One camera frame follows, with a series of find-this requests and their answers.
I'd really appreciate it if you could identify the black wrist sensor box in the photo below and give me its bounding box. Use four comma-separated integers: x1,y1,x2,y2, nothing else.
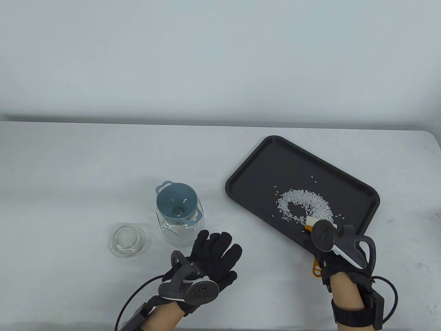
363,290,384,330
117,302,152,331

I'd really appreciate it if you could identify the person's right hand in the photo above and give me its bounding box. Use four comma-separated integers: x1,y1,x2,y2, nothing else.
312,224,376,293

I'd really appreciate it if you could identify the clear glass jar lid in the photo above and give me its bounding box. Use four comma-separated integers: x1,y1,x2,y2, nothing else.
110,224,146,258

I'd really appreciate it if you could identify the pile of white rice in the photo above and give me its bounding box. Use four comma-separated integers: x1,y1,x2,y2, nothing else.
272,176,345,228

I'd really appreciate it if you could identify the orange handled white brush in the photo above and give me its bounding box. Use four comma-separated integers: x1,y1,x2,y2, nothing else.
304,217,324,277

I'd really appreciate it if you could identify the black wrist strap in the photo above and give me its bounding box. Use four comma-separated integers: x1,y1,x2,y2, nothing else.
331,298,371,328

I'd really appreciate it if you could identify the person's right forearm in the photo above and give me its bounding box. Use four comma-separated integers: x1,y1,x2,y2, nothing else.
332,271,366,331

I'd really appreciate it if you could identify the blue plastic funnel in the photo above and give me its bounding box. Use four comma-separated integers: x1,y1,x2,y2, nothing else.
155,180,203,229

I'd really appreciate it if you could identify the person's left hand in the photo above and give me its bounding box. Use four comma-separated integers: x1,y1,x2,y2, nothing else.
162,230,243,317

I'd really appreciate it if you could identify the grey tracking controller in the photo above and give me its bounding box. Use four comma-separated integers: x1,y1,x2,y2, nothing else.
311,221,377,269
158,251,220,305

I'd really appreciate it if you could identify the person's left forearm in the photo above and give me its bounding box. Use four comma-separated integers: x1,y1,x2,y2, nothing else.
140,305,183,331

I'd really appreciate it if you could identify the clear glass jar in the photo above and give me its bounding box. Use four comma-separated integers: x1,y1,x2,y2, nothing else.
156,193,205,247

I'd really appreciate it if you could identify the black food tray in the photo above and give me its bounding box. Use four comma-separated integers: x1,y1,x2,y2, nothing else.
225,136,380,257

